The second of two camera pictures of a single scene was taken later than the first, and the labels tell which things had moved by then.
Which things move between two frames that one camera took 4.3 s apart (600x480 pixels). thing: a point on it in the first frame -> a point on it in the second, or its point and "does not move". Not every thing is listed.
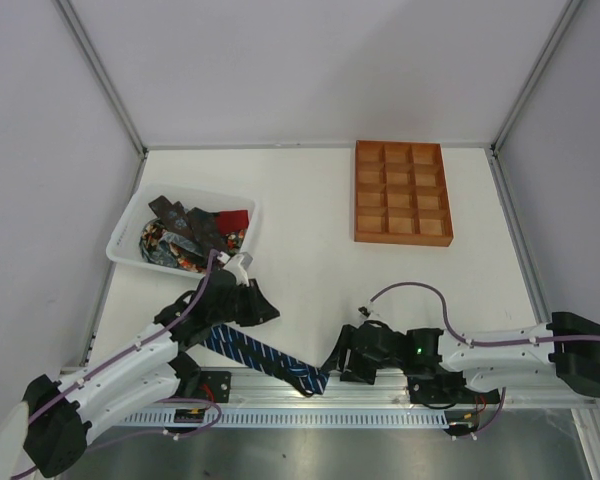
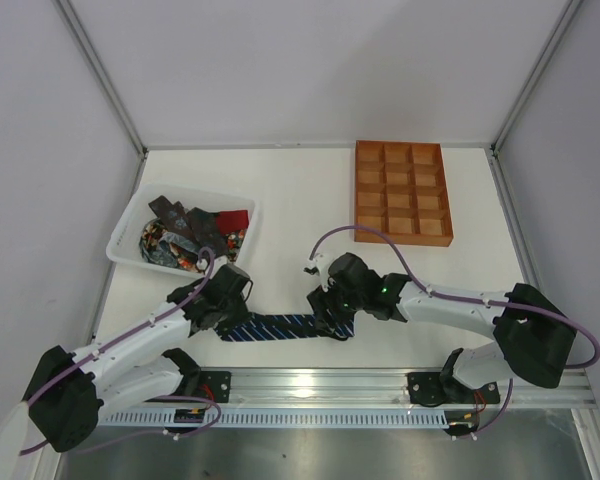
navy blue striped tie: (306, 379) -> (263, 327)
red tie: (230, 221) does not move
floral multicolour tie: (173, 250) does not move
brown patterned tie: (199, 223) does not move
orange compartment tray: (401, 194) does not move
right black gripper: (358, 353) -> (324, 310)
